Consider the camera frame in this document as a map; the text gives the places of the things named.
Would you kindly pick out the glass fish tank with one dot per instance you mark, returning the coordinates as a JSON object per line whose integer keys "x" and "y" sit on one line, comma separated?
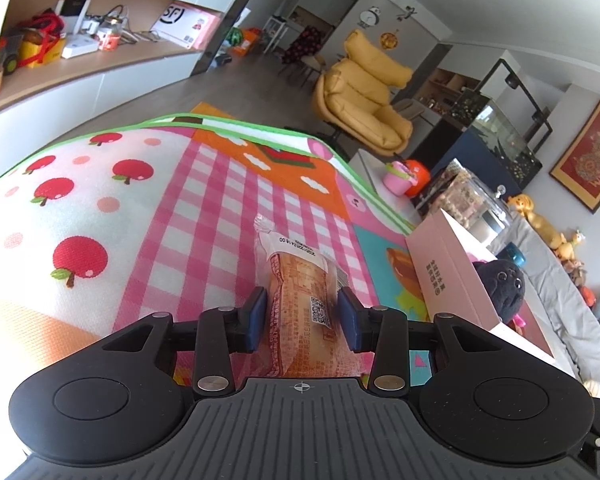
{"x": 505, "y": 140}

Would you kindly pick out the small yellow toy figure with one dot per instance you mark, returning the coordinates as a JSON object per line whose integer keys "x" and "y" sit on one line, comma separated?
{"x": 570, "y": 245}

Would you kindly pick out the colourful play mat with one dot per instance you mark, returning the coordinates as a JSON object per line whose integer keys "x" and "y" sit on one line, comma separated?
{"x": 190, "y": 210}

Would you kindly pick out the glass jar with lid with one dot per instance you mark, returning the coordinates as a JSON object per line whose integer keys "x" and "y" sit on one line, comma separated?
{"x": 492, "y": 215}

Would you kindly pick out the orange box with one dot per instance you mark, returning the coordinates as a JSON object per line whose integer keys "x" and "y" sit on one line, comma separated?
{"x": 247, "y": 44}

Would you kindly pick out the white side table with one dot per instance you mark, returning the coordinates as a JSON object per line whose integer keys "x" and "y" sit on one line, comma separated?
{"x": 372, "y": 170}

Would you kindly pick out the yellow box with red ribbon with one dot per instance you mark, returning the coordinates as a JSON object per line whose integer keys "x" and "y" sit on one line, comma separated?
{"x": 42, "y": 52}

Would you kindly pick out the dark blue cabinet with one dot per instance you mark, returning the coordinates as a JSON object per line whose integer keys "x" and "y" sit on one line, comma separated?
{"x": 455, "y": 152}

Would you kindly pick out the white stool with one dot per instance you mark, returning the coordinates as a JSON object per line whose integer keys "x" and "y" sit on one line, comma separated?
{"x": 274, "y": 32}

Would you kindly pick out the clear snack container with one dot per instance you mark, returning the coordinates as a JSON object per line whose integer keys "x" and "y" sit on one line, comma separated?
{"x": 452, "y": 190}

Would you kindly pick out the framed wall picture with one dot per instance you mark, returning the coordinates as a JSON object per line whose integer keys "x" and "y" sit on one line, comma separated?
{"x": 590, "y": 155}

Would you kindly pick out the pink toy cup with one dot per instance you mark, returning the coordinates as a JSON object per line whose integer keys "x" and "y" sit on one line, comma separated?
{"x": 395, "y": 180}

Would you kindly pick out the black plush toy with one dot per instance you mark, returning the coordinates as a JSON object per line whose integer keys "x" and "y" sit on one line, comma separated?
{"x": 500, "y": 285}

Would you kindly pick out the white and wood cabinet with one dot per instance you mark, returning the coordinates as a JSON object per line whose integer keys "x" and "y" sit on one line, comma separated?
{"x": 130, "y": 70}

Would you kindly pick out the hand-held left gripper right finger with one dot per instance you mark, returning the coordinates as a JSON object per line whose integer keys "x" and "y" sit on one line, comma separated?
{"x": 349, "y": 320}

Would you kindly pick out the watermelon ball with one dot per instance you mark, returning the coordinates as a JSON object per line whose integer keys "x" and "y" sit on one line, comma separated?
{"x": 235, "y": 37}

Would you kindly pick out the wooden shelf unit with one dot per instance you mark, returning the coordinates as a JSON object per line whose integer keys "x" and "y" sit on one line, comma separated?
{"x": 445, "y": 85}

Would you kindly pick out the pink cardboard box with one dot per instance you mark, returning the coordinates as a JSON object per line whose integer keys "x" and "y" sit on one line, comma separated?
{"x": 445, "y": 260}

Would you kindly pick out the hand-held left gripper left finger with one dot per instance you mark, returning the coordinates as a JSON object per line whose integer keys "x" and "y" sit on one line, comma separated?
{"x": 255, "y": 320}

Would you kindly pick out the pink and white parcel box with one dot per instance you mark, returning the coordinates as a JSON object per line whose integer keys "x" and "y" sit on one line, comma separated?
{"x": 180, "y": 25}

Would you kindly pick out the toy car with green wheels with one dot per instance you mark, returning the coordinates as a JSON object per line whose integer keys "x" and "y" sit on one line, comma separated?
{"x": 9, "y": 57}

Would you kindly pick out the packaged bread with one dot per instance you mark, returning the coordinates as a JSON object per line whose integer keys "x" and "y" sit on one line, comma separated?
{"x": 300, "y": 290}

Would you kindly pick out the blue glass cup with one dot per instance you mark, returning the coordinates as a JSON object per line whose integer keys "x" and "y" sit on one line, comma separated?
{"x": 514, "y": 255}

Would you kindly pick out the yellow plush toy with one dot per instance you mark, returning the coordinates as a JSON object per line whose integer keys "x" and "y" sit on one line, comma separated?
{"x": 525, "y": 207}

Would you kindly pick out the white wall sticker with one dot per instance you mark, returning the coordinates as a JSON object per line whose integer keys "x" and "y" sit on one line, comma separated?
{"x": 370, "y": 17}

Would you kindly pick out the white flat box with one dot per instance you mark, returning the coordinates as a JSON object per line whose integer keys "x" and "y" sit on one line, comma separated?
{"x": 80, "y": 49}

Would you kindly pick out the orange toy bucket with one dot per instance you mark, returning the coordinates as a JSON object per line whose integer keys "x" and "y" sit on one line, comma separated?
{"x": 419, "y": 175}

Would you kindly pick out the glass jar with red label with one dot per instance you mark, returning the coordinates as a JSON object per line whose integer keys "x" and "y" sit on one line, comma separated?
{"x": 109, "y": 35}

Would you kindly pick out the yellow lounge chair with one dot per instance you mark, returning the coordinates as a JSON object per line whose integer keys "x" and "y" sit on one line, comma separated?
{"x": 360, "y": 100}

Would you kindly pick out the dark patterned cloth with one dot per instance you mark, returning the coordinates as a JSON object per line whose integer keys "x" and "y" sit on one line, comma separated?
{"x": 304, "y": 46}

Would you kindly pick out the grey sofa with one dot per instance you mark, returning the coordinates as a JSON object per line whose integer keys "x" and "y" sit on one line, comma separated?
{"x": 555, "y": 320}

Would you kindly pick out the orange wall sticker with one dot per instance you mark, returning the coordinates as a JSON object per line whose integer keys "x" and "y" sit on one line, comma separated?
{"x": 389, "y": 41}

